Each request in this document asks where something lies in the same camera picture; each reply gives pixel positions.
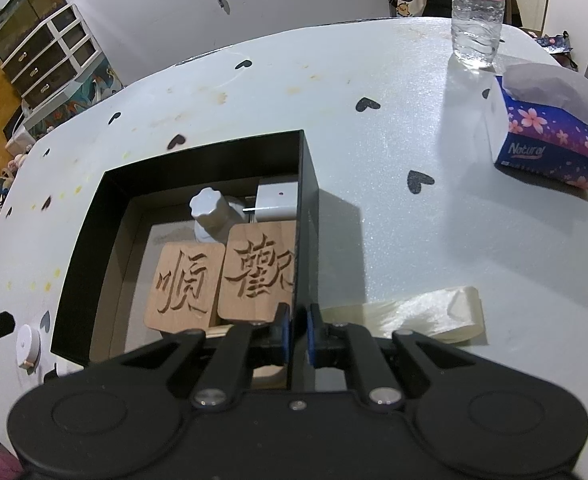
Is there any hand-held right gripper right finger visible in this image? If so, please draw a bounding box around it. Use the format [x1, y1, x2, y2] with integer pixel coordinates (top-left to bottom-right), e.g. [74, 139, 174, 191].
[306, 303, 475, 408]

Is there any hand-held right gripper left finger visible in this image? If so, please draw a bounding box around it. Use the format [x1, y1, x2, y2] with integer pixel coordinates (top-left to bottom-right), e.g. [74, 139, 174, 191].
[119, 304, 293, 411]

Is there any carved wooden block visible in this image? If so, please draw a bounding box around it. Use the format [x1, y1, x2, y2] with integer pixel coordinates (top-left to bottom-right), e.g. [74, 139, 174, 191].
[144, 241, 226, 334]
[217, 219, 299, 324]

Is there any black storage box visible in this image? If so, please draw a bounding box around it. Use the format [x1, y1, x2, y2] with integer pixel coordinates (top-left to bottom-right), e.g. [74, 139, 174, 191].
[49, 129, 321, 393]

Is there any white round device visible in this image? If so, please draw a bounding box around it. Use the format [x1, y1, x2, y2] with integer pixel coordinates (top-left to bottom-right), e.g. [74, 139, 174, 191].
[15, 324, 43, 374]

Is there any folded plastic bag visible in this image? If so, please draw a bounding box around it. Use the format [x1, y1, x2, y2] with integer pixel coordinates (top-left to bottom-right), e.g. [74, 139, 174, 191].
[319, 285, 486, 347]

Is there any white plastic box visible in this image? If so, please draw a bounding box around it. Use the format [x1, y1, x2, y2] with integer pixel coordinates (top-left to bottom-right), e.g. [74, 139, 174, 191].
[251, 182, 301, 224]

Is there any pile of pale toys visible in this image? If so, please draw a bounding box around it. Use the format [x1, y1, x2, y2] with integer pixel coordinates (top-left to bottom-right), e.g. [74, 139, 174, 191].
[0, 152, 33, 226]

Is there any white ribbed-cap bottle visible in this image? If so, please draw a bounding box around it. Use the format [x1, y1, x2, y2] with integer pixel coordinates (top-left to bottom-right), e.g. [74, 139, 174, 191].
[189, 187, 248, 247]

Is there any teal patterned box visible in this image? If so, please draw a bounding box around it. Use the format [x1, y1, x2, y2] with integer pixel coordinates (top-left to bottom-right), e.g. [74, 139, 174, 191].
[24, 60, 121, 141]

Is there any white drawer cabinet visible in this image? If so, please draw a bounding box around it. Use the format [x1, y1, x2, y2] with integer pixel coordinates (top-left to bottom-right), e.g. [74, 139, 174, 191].
[1, 2, 99, 111]

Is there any blue floral tissue box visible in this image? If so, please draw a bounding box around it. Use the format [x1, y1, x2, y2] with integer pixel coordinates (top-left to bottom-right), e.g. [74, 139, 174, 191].
[491, 62, 588, 191]

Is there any glass tank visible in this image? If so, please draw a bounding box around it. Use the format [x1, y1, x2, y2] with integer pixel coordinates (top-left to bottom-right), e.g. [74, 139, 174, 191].
[0, 0, 68, 59]

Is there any clear plastic water bottle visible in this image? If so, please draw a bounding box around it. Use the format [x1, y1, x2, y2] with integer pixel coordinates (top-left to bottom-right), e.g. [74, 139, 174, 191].
[450, 0, 506, 69]

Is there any dark blue patterned bag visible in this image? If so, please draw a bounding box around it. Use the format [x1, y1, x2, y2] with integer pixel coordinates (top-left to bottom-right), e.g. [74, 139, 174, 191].
[534, 32, 573, 57]

